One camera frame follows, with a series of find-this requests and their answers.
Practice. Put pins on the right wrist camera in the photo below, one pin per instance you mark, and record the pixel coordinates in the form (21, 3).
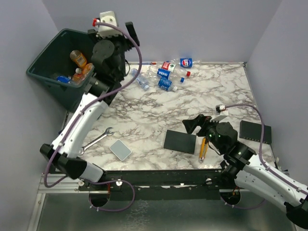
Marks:
(222, 113)

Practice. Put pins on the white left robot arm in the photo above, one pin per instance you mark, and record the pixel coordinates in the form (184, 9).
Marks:
(68, 144)

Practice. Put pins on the silver wrench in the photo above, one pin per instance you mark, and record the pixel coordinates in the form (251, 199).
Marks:
(108, 132)

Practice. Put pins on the blue label bottle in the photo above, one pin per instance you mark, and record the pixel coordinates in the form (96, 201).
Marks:
(166, 84)
(64, 79)

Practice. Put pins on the red label bottle at back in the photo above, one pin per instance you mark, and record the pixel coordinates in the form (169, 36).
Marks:
(168, 66)

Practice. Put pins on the black rectangular box centre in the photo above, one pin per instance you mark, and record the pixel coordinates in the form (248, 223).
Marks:
(180, 142)

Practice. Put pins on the dark green plastic bin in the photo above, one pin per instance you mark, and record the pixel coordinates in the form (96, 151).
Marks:
(54, 61)

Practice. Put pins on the black box right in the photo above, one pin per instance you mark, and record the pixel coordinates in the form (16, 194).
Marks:
(252, 131)

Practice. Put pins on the white grey rectangular case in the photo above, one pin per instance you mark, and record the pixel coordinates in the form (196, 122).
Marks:
(120, 150)

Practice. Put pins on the big orange bottle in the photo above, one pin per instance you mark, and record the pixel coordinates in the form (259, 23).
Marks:
(80, 74)

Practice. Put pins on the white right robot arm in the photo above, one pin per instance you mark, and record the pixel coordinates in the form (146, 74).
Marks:
(248, 171)

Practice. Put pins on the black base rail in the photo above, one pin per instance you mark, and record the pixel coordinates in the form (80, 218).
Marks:
(165, 185)

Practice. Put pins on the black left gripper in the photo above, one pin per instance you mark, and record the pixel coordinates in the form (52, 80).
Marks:
(126, 43)

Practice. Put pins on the clear crushed water bottle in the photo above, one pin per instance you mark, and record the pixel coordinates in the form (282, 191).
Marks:
(141, 80)

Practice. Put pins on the small orange juice bottle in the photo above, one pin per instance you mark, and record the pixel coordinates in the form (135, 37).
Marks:
(77, 57)

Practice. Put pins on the yellow utility knife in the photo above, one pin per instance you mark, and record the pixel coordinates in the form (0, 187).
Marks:
(203, 150)

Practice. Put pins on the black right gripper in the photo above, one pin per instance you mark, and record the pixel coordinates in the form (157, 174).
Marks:
(190, 124)

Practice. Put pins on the pepsi bottle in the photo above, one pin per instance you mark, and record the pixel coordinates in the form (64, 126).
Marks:
(159, 71)
(186, 62)

